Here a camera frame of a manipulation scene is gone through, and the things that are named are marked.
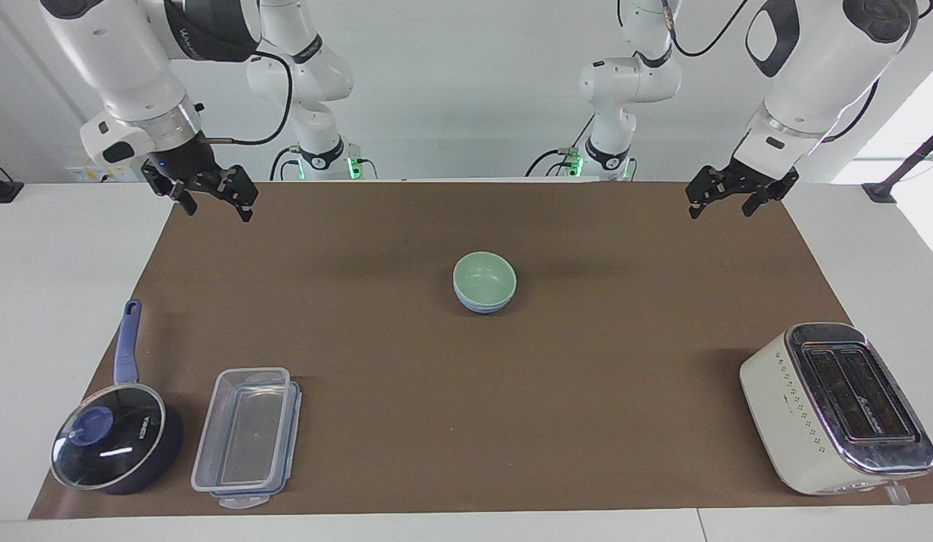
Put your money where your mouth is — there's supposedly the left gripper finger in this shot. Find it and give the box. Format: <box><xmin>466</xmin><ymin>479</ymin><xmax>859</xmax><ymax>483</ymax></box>
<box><xmin>741</xmin><ymin>169</ymin><xmax>800</xmax><ymax>218</ymax></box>
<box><xmin>685</xmin><ymin>167</ymin><xmax>739</xmax><ymax>221</ymax></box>

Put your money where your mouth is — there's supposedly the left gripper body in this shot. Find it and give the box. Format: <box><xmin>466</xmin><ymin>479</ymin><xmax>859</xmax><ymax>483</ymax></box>
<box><xmin>725</xmin><ymin>154</ymin><xmax>777</xmax><ymax>190</ymax></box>

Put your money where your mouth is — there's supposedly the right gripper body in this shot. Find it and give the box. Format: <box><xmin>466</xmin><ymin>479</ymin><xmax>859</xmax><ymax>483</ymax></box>
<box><xmin>158</xmin><ymin>136</ymin><xmax>225</xmax><ymax>190</ymax></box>

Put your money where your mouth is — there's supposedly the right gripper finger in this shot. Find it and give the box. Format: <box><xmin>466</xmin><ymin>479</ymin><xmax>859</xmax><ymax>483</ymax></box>
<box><xmin>140</xmin><ymin>161</ymin><xmax>199</xmax><ymax>218</ymax></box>
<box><xmin>209</xmin><ymin>165</ymin><xmax>258</xmax><ymax>224</ymax></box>

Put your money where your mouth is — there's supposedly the green bowl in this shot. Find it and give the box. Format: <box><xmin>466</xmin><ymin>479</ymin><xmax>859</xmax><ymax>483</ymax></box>
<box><xmin>452</xmin><ymin>251</ymin><xmax>518</xmax><ymax>309</ymax></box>

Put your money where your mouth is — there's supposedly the blue bowl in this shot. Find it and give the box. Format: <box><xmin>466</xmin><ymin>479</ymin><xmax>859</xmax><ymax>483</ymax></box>
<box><xmin>455</xmin><ymin>290</ymin><xmax>515</xmax><ymax>315</ymax></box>

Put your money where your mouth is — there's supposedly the blue saucepan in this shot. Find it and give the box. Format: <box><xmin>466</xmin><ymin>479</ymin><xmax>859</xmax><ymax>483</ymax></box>
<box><xmin>50</xmin><ymin>299</ymin><xmax>186</xmax><ymax>497</ymax></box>

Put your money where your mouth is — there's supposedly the cream and chrome toaster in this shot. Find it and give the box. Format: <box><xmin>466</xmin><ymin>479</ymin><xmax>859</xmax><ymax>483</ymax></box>
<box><xmin>739</xmin><ymin>321</ymin><xmax>933</xmax><ymax>506</ymax></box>

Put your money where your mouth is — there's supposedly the clear lid with blue seal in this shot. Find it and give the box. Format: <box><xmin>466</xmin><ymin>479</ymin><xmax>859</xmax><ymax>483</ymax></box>
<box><xmin>207</xmin><ymin>380</ymin><xmax>303</xmax><ymax>510</ymax></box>

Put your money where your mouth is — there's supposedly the clear plastic food container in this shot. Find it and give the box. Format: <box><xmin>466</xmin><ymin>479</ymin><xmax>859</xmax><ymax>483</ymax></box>
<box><xmin>191</xmin><ymin>366</ymin><xmax>294</xmax><ymax>496</ymax></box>

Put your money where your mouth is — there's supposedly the glass lid with blue knob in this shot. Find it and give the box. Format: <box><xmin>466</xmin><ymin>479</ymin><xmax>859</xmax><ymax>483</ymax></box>
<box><xmin>50</xmin><ymin>382</ymin><xmax>168</xmax><ymax>491</ymax></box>

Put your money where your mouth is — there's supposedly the black cable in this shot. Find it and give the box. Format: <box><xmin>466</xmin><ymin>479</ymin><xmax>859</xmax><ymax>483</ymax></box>
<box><xmin>822</xmin><ymin>78</ymin><xmax>883</xmax><ymax>145</ymax></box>
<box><xmin>198</xmin><ymin>50</ymin><xmax>296</xmax><ymax>147</ymax></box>
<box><xmin>269</xmin><ymin>145</ymin><xmax>303</xmax><ymax>182</ymax></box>
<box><xmin>524</xmin><ymin>113</ymin><xmax>596</xmax><ymax>179</ymax></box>
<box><xmin>660</xmin><ymin>0</ymin><xmax>752</xmax><ymax>59</ymax></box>

